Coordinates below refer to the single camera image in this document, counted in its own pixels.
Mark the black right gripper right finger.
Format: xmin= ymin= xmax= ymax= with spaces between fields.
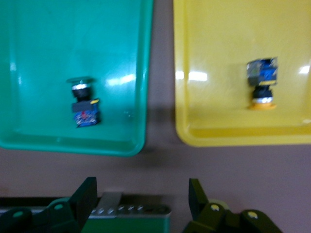
xmin=184 ymin=179 xmax=228 ymax=233

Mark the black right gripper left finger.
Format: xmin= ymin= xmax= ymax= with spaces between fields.
xmin=46 ymin=177 xmax=98 ymax=233

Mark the green mushroom push button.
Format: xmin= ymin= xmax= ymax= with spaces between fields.
xmin=67 ymin=77 xmax=102 ymax=128

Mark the yellow mushroom push button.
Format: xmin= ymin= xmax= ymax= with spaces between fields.
xmin=246 ymin=57 xmax=278 ymax=110

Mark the green conveyor belt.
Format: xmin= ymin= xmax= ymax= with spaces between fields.
xmin=0 ymin=193 xmax=172 ymax=233

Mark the yellow plastic tray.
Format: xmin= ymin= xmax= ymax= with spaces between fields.
xmin=173 ymin=0 xmax=311 ymax=148

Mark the green plastic tray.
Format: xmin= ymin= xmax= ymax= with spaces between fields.
xmin=0 ymin=0 xmax=154 ymax=157

